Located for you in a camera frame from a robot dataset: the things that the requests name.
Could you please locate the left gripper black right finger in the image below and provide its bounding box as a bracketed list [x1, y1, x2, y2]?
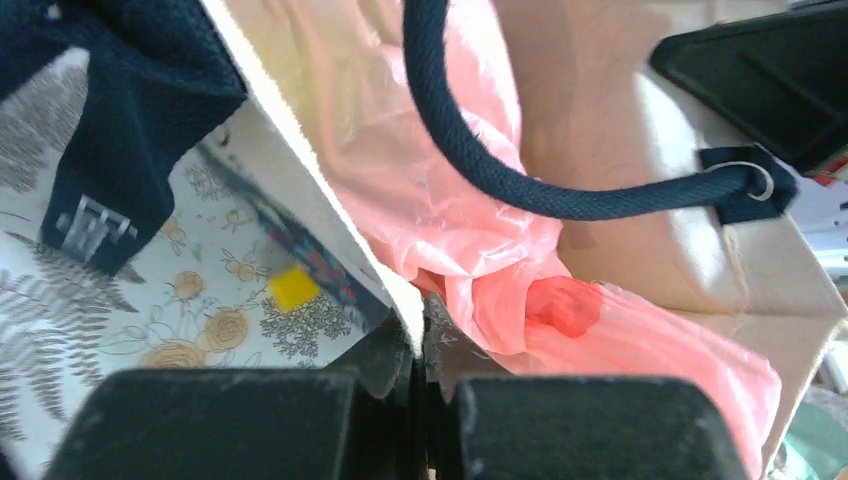
[422, 295, 746, 479]

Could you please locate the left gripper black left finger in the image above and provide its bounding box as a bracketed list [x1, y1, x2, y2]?
[46, 315, 412, 479]

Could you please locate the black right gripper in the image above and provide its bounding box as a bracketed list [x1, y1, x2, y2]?
[649, 3, 847, 175]

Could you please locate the pink plastic grocery bag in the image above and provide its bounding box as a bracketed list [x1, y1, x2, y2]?
[224, 1, 781, 479]

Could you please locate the beige floral canvas tote bag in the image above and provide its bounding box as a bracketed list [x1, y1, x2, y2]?
[0, 0, 848, 480]

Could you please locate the yellow small block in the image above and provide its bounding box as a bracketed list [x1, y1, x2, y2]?
[268, 266, 321, 312]

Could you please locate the floral patterned table mat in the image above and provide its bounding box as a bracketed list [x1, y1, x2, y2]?
[1, 49, 362, 479]

